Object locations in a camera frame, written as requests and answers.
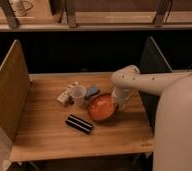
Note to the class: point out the left wooden side panel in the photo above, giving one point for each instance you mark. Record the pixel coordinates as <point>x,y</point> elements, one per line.
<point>14,89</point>

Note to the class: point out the white bottle on shelf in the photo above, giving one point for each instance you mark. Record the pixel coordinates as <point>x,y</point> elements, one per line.
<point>19,7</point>

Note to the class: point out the right dark side panel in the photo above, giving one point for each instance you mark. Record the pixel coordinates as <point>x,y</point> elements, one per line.
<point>152,61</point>

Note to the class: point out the black rectangular box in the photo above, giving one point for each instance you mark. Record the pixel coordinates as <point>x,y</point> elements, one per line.
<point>79,124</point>

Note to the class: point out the blue sponge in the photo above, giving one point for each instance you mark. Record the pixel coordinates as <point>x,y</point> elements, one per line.
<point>91,91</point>

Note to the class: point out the wooden shelf rail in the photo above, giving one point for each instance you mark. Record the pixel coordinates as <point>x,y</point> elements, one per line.
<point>97,15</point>

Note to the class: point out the orange ceramic bowl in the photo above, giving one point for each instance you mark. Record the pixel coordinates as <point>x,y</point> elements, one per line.
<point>101,107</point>

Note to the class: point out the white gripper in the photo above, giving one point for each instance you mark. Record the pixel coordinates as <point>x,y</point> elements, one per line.
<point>120,97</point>

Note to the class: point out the clear plastic cup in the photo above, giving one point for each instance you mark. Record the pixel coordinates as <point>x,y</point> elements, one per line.
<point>77,94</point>

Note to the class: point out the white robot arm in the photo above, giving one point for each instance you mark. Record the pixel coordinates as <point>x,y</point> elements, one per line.
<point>173,123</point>

